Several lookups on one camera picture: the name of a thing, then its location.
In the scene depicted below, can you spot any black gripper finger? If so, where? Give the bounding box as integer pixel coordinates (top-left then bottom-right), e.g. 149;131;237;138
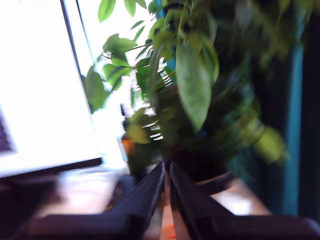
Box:
169;162;236;240
103;162;166;240

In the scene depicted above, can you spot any black plant pot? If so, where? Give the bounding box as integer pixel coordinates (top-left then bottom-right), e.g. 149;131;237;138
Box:
162;144;235;197

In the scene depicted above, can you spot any translucent white plastic bag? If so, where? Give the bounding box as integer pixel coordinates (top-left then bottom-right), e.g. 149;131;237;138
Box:
56;166;121;213

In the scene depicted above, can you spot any amber pump bottle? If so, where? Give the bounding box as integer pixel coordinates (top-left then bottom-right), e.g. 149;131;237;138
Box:
119;103;141;173

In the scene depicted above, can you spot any teal curtain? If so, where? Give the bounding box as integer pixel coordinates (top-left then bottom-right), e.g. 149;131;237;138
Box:
257;12;320;220

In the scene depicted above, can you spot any green leafy houseplant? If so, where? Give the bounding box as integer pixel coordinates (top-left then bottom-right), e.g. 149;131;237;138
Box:
82;0;313;181

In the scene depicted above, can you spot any black Huawei computer monitor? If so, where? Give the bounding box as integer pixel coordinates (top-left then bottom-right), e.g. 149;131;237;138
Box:
0;0;104;223

